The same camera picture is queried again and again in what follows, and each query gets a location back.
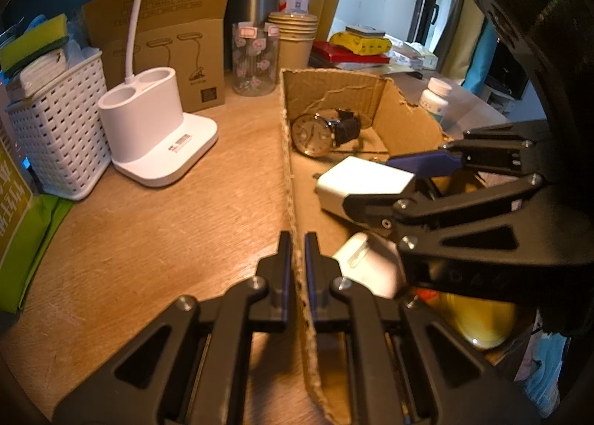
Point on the white charger block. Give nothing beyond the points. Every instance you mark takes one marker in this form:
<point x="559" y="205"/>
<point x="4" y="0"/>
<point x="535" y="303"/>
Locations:
<point x="357" y="179"/>

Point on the stack of brown paper cups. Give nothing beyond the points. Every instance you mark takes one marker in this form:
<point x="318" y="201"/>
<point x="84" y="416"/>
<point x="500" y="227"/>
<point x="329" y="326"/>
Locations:
<point x="293" y="42"/>

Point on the white plastic lattice basket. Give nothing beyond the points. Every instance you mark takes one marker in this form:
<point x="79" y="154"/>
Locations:
<point x="60" y="137"/>

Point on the white plug adapter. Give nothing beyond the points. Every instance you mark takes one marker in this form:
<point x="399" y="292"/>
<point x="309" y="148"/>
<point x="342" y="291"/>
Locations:
<point x="371" y="267"/>

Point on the stainless steel thermos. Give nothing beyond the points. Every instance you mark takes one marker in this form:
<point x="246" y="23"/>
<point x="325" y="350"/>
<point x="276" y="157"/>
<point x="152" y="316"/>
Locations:
<point x="248" y="5"/>

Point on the cardboard box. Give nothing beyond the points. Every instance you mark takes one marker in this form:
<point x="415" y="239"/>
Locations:
<point x="408" y="128"/>

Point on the floral print glass jar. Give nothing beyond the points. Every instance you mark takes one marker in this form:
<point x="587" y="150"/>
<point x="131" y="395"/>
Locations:
<point x="254" y="63"/>

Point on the brown cardboard lamp packaging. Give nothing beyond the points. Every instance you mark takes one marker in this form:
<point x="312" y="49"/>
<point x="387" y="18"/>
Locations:
<point x="185" y="12"/>

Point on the white pill bottle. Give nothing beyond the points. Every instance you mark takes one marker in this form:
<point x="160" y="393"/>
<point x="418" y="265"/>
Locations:
<point x="435" y="98"/>

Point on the yellow green sponge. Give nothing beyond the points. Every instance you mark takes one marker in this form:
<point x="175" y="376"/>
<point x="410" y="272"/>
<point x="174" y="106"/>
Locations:
<point x="35" y="41"/>

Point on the white tissue packets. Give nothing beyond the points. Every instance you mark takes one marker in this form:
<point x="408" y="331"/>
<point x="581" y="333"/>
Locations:
<point x="37" y="72"/>

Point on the green plastic bag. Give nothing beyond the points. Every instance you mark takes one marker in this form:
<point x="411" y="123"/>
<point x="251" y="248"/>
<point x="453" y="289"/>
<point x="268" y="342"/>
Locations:
<point x="32" y="258"/>

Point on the orange can with yellow lid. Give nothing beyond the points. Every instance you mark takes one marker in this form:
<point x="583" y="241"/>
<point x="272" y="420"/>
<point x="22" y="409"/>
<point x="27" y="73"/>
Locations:
<point x="482" y="320"/>

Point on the white desk lamp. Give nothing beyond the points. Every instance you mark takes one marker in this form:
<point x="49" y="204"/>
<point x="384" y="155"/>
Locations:
<point x="153" y="128"/>

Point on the black television screen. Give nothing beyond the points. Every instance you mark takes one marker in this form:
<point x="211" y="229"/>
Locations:
<point x="506" y="67"/>

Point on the red book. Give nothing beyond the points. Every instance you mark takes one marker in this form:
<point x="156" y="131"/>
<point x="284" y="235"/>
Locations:
<point x="338" y="55"/>

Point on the white papers and boxes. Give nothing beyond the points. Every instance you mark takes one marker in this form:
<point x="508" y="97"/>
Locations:
<point x="413" y="54"/>

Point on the small white flat box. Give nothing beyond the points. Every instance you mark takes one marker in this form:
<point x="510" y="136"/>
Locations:
<point x="365" y="29"/>

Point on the clear plastic bags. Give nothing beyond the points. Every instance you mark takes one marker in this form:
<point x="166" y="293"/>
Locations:
<point x="81" y="47"/>

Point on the teal curtain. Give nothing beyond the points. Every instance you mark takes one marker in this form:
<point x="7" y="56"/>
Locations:
<point x="482" y="58"/>

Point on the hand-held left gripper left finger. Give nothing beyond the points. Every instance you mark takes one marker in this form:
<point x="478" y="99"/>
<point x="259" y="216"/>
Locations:
<point x="281" y="267"/>

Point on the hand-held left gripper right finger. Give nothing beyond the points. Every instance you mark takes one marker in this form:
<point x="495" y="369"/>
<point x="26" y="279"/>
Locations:
<point x="312" y="267"/>

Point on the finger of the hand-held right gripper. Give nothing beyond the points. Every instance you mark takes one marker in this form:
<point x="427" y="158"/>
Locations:
<point x="371" y="207"/>
<point x="417" y="161"/>

